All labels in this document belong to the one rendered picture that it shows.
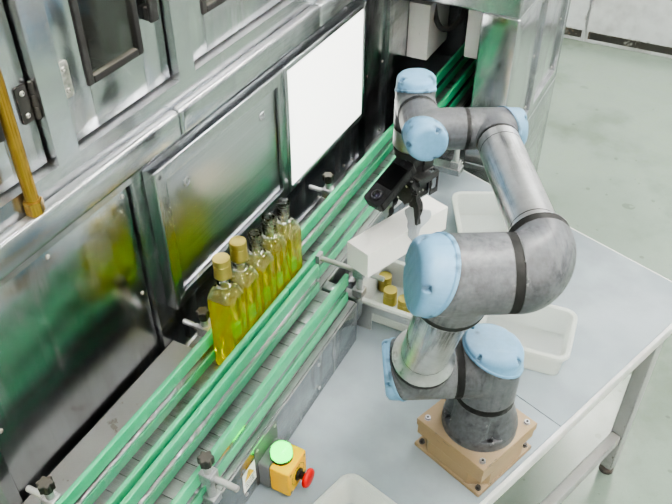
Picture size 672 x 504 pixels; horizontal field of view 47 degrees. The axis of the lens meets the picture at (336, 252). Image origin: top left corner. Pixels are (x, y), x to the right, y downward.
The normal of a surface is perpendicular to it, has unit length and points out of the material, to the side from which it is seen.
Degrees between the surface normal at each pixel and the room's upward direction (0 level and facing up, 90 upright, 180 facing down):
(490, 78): 90
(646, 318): 0
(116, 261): 91
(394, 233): 0
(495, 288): 69
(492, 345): 9
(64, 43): 90
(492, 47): 90
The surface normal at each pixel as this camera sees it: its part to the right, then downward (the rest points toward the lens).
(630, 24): -0.46, 0.57
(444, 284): 0.01, 0.22
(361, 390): 0.00, -0.77
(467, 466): -0.73, 0.44
